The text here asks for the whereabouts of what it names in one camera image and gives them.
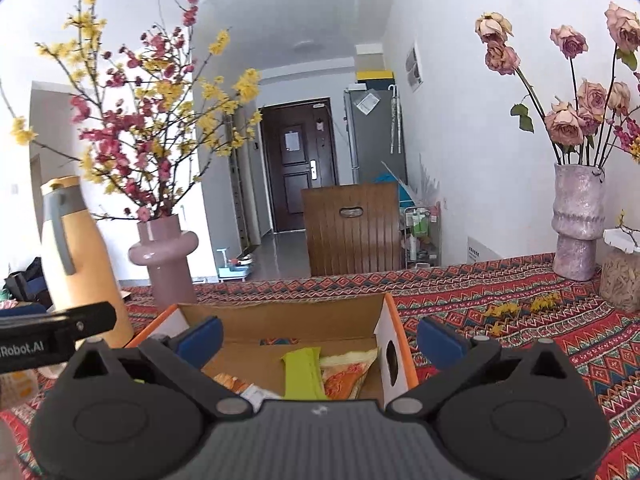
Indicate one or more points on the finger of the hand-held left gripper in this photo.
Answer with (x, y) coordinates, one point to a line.
(90, 319)

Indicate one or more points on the white storage trolley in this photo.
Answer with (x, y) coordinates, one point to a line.
(420, 240)

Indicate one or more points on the pink and yellow blossom branches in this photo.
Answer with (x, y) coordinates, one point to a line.
(145, 213)

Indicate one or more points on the grey refrigerator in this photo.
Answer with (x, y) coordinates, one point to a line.
(372, 150)

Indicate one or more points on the pile of mixed snack packs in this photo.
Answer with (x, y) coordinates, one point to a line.
(232, 382)

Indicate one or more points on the round ceiling lamp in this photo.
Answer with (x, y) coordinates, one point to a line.
(308, 46)

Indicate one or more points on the yellow thermos jug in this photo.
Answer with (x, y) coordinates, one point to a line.
(85, 270)

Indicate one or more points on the dried pink roses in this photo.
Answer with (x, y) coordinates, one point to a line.
(565, 127)

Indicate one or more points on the textured pink vase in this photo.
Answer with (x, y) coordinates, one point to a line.
(577, 220)

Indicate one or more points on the paper sheet in plastic sleeve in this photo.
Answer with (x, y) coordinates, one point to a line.
(368, 104)

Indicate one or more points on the yellow striped snack packet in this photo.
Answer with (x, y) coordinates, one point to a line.
(350, 380)

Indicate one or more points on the wooden chair back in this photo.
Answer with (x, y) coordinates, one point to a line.
(325, 240)

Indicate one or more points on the black bag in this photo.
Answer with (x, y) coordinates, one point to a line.
(30, 270)

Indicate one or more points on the white folded umbrella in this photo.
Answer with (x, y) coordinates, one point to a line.
(398, 120)

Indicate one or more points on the clear jar with seeds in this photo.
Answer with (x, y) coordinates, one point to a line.
(620, 280)

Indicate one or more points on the yellow and black box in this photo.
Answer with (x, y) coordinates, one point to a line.
(375, 74)

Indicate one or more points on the red patterned tablecloth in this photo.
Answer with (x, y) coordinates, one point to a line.
(500, 290)

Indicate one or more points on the red cardboard box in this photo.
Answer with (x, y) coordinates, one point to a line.
(300, 320)

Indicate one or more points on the fallen yellow petals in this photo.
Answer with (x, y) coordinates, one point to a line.
(510, 308)

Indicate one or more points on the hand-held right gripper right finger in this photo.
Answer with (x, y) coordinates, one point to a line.
(440, 342)

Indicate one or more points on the white paper sheet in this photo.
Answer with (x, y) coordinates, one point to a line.
(292, 141)

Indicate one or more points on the dark brown door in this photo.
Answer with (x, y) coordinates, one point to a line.
(295, 195)

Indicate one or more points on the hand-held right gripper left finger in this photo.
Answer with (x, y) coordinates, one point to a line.
(200, 342)

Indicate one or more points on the green snack packet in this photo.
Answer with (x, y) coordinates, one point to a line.
(302, 375)

